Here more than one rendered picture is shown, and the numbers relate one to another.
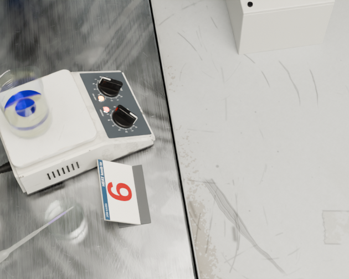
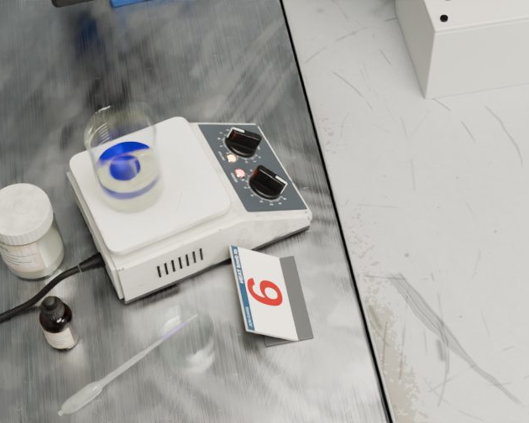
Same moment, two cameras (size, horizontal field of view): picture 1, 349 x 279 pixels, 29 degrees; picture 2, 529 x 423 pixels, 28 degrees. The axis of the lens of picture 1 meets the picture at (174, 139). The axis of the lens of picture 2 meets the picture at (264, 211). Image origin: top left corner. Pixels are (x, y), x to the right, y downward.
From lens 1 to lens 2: 0.14 m
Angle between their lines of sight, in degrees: 7
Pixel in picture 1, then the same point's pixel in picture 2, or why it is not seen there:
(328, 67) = not seen: outside the picture
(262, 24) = (461, 49)
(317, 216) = not seen: outside the picture
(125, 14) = (254, 49)
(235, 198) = (437, 300)
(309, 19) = not seen: outside the picture
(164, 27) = (313, 65)
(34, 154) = (139, 234)
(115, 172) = (257, 265)
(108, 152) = (245, 235)
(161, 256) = (332, 385)
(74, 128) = (197, 195)
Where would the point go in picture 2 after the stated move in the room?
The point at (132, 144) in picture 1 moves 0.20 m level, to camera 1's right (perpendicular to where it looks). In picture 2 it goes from (280, 224) to (491, 211)
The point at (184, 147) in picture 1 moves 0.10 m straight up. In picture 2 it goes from (354, 230) to (359, 169)
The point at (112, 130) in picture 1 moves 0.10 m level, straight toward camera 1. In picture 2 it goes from (252, 201) to (278, 291)
